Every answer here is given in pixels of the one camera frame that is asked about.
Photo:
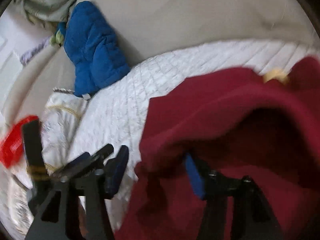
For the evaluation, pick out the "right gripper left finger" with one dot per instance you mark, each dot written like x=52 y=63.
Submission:
x=71 y=203

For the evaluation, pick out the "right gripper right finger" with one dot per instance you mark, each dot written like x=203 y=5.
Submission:
x=252 y=216

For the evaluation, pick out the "dark red garment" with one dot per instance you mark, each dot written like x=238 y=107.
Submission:
x=239 y=125

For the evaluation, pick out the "red plastic object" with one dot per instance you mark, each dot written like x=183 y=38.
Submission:
x=11 y=145

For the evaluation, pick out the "cream embroidered pillow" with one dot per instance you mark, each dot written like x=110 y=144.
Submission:
x=59 y=120

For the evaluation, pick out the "white quilted bedspread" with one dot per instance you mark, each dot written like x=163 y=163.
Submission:
x=116 y=115

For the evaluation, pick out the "blue quilted cushion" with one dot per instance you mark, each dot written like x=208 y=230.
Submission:
x=92 y=46

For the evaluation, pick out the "beige tufted headboard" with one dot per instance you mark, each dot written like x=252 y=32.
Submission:
x=144 y=28

